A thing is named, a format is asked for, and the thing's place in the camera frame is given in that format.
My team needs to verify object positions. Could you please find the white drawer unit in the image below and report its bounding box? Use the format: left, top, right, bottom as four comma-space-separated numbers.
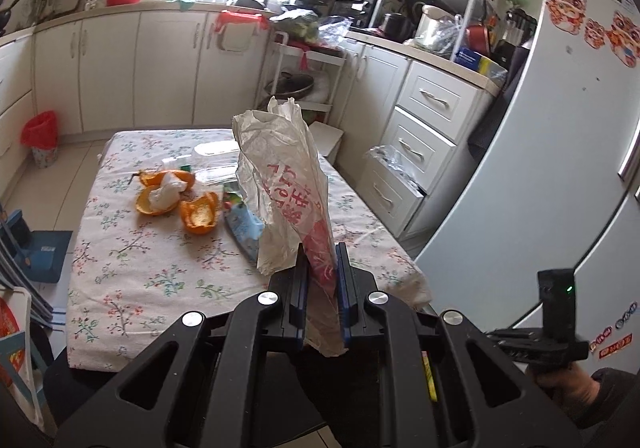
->
359, 59, 503, 239

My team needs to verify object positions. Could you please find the white door cabinet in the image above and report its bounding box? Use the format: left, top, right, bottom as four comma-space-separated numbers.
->
344, 31, 412, 164

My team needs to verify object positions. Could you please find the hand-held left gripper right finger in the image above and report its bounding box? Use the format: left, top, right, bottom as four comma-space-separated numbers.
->
336, 243, 581, 448

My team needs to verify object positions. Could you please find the yellow green packet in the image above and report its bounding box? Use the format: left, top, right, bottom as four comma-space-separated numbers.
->
422, 352, 439, 403

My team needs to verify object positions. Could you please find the white box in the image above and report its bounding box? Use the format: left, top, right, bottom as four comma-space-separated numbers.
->
306, 122, 346, 164

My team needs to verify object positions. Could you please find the floral tablecloth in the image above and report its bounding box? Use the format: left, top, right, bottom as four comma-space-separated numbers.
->
66, 128, 433, 371

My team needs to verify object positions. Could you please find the clear plastic bag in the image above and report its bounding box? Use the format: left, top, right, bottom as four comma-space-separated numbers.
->
364, 144, 427, 196

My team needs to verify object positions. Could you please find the orange peel with stem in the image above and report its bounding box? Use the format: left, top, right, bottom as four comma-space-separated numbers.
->
131, 169, 197, 190

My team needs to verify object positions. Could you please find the clear plastic bottle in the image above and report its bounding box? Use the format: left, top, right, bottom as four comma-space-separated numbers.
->
162, 141, 242, 189

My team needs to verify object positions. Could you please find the blue snack packet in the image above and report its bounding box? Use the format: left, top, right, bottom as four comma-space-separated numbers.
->
221, 179, 267, 263

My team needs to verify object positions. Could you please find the small tiger sticker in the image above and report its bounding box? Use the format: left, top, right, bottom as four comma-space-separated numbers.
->
584, 18, 608, 49

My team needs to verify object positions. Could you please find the white plastic bag red print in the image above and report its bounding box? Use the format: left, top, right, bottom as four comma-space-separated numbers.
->
232, 97, 351, 358

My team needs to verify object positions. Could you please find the black frying pan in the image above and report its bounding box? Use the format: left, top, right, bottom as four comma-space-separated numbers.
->
0, 0, 28, 36

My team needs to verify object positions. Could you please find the metal folding frame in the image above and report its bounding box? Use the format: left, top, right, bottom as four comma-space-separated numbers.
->
0, 215, 56, 329

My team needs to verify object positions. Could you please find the blue box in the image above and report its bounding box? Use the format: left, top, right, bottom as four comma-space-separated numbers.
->
454, 47, 493, 72

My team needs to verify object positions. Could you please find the person's right forearm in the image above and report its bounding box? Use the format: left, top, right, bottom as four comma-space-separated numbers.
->
575, 368, 640, 448

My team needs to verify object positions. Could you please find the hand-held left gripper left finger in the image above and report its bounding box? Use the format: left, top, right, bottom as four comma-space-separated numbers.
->
52, 243, 328, 448

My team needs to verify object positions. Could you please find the bin with red liner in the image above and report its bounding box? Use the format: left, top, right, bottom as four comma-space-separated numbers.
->
20, 111, 61, 170

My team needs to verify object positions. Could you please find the steel pot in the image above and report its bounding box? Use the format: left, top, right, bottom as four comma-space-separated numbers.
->
417, 4, 453, 42

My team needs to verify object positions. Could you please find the person's right hand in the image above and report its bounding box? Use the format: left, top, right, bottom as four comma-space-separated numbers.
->
534, 360, 602, 425

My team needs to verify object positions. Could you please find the metal wok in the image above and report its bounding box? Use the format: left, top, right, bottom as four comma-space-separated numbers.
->
264, 72, 317, 102

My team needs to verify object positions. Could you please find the black pot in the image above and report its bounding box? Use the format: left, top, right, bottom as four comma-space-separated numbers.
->
382, 12, 417, 43

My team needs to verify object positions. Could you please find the large tiger sticker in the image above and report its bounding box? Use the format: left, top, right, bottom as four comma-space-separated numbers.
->
605, 11, 640, 69
545, 0, 587, 35

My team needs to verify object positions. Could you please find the blue dustpan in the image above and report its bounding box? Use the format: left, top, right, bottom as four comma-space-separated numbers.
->
0, 209, 74, 285

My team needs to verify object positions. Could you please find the black blender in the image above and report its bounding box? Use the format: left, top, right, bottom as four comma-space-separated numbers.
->
502, 8, 538, 46

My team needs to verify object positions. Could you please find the white crumpled tissue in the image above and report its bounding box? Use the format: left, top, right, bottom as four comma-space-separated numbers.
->
148, 174, 190, 210

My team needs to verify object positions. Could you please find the black microwave oven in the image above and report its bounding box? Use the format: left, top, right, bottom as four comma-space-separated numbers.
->
332, 0, 385, 29

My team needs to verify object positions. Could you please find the white rolling rack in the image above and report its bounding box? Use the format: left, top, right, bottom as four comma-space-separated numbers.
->
255, 31, 348, 129

